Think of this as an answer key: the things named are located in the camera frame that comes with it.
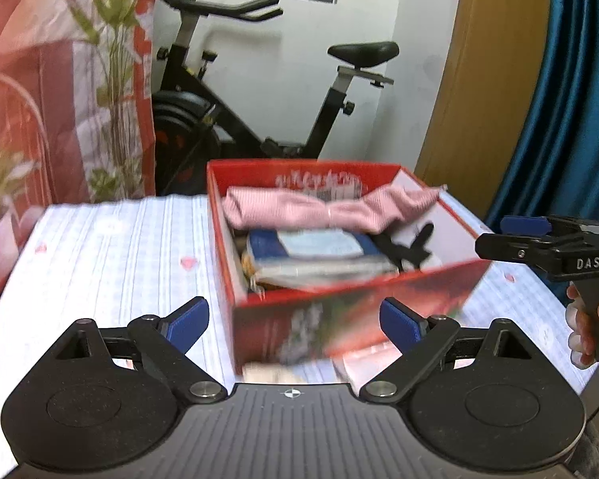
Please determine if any cream knitted cloth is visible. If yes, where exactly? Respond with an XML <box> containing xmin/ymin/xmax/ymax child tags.
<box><xmin>241</xmin><ymin>362</ymin><xmax>305</xmax><ymax>385</ymax></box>

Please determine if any pink knitted cloth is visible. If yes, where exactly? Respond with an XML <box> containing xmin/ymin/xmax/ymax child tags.
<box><xmin>222</xmin><ymin>184</ymin><xmax>441</xmax><ymax>234</ymax></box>

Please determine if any person right hand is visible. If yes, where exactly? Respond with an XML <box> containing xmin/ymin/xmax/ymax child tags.
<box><xmin>565</xmin><ymin>282</ymin><xmax>599</xmax><ymax>370</ymax></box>

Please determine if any black object in box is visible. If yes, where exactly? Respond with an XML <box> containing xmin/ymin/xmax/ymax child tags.
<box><xmin>369</xmin><ymin>222</ymin><xmax>434</xmax><ymax>273</ymax></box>

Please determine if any blue curtain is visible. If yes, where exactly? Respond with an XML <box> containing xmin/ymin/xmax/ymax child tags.
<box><xmin>485</xmin><ymin>0</ymin><xmax>599</xmax><ymax>230</ymax></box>

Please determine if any red strawberry cardboard box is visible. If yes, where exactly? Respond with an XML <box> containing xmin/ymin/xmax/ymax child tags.
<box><xmin>206</xmin><ymin>159</ymin><xmax>488</xmax><ymax>370</ymax></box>

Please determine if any blue book in box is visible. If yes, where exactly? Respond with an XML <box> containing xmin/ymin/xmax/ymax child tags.
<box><xmin>241</xmin><ymin>228</ymin><xmax>399</xmax><ymax>291</ymax></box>

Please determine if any black exercise bike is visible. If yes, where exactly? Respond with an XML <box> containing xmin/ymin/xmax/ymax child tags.
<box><xmin>151</xmin><ymin>0</ymin><xmax>399</xmax><ymax>196</ymax></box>

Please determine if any pink printed backdrop cloth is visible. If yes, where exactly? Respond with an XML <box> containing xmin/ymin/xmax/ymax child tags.
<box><xmin>0</xmin><ymin>0</ymin><xmax>155</xmax><ymax>297</ymax></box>

